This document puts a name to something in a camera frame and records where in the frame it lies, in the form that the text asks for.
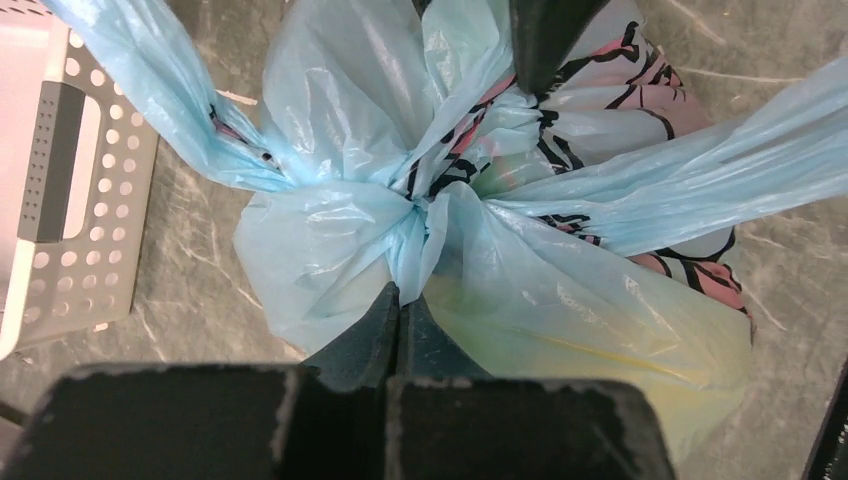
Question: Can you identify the light blue plastic grocery bag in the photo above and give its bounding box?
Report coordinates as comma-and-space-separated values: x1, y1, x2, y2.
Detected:
48, 1, 847, 461

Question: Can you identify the white perforated basket left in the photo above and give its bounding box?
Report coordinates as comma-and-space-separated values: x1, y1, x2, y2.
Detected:
1, 1, 158, 356

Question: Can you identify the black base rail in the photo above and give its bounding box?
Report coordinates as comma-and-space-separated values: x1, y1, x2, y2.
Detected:
802, 363, 848, 480

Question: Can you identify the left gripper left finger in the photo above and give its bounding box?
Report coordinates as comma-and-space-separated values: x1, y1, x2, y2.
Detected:
301, 283, 400, 391

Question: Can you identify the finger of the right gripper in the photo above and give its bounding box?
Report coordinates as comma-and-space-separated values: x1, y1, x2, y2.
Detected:
509, 0, 608, 94

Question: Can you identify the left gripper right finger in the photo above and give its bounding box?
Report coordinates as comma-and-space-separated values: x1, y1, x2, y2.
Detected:
397, 298, 493, 385

